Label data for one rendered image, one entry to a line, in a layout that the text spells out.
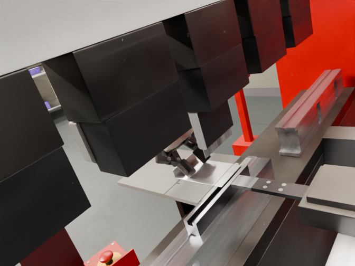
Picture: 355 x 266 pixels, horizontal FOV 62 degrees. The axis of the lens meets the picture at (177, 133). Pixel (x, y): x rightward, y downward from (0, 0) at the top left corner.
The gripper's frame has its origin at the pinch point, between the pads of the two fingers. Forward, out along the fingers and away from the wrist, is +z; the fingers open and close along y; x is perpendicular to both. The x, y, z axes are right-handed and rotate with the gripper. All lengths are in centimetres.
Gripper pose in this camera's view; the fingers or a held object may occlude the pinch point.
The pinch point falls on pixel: (195, 161)
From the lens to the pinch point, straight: 69.1
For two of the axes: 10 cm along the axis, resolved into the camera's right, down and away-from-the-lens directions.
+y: 6.0, -4.7, 6.5
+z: 7.0, 7.0, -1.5
